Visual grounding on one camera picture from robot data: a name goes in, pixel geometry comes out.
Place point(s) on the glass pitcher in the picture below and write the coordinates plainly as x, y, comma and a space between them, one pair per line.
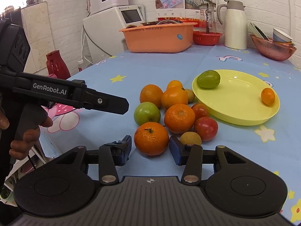
207, 23

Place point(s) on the brown round fruit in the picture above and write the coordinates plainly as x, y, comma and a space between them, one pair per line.
190, 138
191, 95

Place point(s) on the small orange on plate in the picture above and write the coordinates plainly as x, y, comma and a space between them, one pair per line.
268, 96

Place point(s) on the person's left hand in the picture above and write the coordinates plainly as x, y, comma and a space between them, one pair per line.
20, 148

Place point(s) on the brown round fruit front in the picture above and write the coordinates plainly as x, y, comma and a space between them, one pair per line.
190, 138

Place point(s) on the small orange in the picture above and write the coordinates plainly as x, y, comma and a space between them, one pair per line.
268, 96
174, 83

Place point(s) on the white dish in bowl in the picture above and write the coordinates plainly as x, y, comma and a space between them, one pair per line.
257, 32

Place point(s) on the pink glass bowl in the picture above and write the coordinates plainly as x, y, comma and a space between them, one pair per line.
273, 50

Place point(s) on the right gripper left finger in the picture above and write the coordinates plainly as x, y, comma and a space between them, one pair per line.
111, 155

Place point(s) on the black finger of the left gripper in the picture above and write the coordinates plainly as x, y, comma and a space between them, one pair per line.
94, 100

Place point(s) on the green fruit on plate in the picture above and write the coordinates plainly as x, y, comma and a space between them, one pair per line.
208, 79

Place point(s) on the white thermos jug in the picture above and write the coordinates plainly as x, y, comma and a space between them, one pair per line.
235, 24

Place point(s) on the blue white cup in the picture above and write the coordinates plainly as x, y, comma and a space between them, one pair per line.
281, 36

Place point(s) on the orange plastic basin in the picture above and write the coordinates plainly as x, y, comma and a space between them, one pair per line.
162, 38

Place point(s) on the yellow plastic plate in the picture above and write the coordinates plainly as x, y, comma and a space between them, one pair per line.
237, 98

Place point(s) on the green apple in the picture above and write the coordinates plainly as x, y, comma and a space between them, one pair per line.
146, 112

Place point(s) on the red kettle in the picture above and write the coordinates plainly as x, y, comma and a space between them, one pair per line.
56, 65

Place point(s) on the red fruit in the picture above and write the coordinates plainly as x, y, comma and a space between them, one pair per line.
200, 110
206, 128

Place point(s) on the red fruit front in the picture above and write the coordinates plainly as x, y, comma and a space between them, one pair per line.
206, 128

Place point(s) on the red plastic basket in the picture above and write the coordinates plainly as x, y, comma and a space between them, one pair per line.
206, 39

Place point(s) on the brown round fruit back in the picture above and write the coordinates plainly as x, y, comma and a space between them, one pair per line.
191, 95

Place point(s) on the large orange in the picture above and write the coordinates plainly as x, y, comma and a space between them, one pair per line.
151, 139

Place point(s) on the white countertop appliance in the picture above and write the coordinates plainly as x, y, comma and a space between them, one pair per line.
103, 30

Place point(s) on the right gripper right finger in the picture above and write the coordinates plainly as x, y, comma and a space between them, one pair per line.
190, 156

